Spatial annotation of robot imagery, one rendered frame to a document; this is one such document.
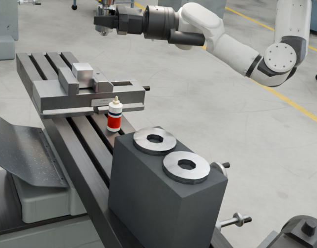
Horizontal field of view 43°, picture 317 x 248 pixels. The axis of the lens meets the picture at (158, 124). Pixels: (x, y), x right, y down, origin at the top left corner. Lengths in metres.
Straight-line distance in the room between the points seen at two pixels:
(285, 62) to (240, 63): 0.11
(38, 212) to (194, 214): 0.53
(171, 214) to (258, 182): 2.06
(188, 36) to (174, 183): 0.48
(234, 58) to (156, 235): 0.51
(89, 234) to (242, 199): 1.48
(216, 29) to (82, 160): 0.49
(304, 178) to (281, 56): 2.02
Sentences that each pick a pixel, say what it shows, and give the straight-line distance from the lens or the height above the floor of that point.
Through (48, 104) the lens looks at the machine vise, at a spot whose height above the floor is 0.95.
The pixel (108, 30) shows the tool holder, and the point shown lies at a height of 1.21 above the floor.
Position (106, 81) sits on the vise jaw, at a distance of 1.27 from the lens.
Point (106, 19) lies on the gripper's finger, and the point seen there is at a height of 1.25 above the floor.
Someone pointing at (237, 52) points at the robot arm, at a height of 1.22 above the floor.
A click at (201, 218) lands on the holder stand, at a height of 1.01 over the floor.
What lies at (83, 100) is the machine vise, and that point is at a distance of 1.28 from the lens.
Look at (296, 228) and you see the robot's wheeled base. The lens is 1.51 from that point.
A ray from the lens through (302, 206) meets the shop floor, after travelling 2.71.
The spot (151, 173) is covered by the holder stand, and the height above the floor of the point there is 1.09.
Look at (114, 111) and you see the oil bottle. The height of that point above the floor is 0.97.
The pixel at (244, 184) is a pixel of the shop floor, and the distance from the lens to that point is 2.71.
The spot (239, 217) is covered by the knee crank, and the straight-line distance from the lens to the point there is 1.63.
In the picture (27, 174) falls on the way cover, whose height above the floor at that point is 0.86.
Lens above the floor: 1.53
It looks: 29 degrees down
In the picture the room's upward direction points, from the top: 9 degrees clockwise
